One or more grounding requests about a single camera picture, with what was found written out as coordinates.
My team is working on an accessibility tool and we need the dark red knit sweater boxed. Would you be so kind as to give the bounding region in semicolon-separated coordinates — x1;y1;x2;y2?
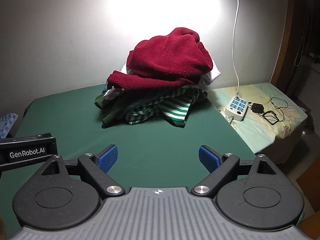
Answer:
107;27;213;91

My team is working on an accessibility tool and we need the blue white checkered towel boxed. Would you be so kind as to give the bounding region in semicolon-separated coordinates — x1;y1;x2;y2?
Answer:
0;113;18;139

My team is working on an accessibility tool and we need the green bed sheet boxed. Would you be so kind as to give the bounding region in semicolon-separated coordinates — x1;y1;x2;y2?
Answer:
0;83;306;238

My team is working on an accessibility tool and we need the white power strip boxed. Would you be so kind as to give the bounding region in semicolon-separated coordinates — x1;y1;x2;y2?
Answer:
225;96;248;121

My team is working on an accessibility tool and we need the pale patterned bed sheet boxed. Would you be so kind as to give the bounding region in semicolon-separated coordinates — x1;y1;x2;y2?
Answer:
208;83;307;163

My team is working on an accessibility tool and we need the green white striped garment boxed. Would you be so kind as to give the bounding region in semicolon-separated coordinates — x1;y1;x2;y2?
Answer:
124;88;208;128

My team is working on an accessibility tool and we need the black charger with cable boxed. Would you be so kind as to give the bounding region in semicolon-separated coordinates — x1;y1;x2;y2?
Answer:
249;96;289;126

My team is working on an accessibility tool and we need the white power cable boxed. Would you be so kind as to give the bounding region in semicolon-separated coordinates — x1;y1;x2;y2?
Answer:
231;0;241;98

